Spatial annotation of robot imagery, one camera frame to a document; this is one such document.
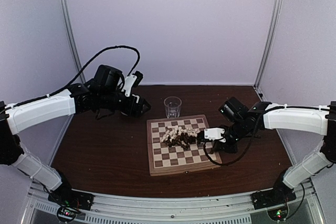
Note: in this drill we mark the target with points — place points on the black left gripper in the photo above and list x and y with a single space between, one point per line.
129 110

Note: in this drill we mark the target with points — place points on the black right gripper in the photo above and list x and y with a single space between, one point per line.
232 149

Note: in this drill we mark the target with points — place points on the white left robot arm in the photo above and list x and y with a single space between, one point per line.
74 99

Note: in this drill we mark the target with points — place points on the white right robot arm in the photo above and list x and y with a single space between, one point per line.
271 116

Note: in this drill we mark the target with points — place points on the pile of dark chess pieces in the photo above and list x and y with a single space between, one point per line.
183 141

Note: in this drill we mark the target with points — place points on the wooden chess board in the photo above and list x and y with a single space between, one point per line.
174 149

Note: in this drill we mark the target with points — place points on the clear drinking glass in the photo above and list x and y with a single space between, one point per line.
172 107

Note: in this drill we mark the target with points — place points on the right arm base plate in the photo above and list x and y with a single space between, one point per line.
270 198

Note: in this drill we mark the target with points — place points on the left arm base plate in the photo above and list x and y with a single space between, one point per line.
76 200

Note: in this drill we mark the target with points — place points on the aluminium front rail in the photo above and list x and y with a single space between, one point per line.
236 208

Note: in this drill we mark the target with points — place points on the aluminium frame post right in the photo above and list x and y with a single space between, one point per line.
276 10

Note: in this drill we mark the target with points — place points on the aluminium frame post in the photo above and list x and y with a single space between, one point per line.
276 10
70 35

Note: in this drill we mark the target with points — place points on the aluminium frame post left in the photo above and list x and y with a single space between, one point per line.
70 35

